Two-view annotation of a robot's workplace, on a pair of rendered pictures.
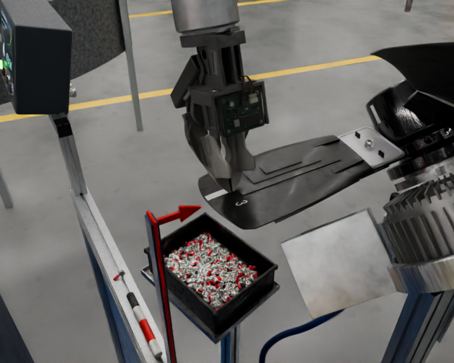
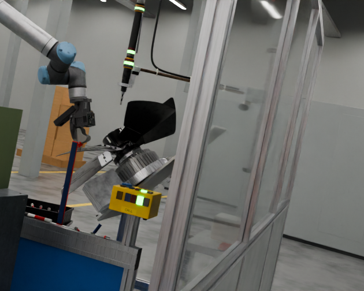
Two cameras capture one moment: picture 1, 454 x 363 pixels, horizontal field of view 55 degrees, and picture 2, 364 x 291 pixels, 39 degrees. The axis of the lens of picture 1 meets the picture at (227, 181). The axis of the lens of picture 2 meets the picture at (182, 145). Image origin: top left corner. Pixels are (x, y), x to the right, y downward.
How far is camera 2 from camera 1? 1.77 m
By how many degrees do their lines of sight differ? 54
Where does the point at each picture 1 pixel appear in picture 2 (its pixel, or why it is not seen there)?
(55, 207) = not seen: outside the picture
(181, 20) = (75, 93)
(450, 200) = (138, 156)
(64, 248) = not seen: outside the picture
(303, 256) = (95, 186)
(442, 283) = (142, 176)
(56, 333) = not seen: outside the picture
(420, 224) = (131, 165)
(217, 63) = (86, 105)
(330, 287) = (106, 194)
